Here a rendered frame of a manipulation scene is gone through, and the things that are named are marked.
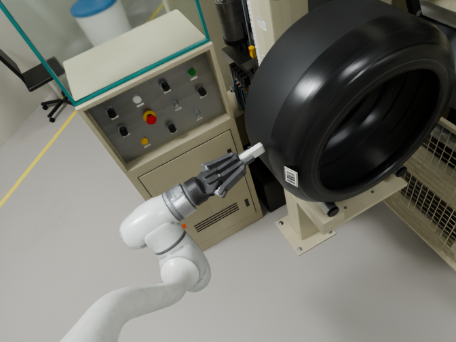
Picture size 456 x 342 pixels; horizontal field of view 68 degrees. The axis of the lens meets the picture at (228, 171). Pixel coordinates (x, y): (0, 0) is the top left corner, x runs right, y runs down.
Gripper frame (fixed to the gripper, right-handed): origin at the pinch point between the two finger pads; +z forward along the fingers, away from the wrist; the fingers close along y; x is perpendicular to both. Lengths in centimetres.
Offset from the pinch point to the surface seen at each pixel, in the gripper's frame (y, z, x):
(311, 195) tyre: -11.6, 8.3, 16.3
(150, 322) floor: 31, -93, 112
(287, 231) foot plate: 37, 4, 124
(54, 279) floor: 93, -144, 104
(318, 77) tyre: -6.0, 20.3, -16.3
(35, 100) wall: 317, -135, 98
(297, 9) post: 25.8, 35.4, -12.8
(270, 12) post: 26.0, 27.1, -16.6
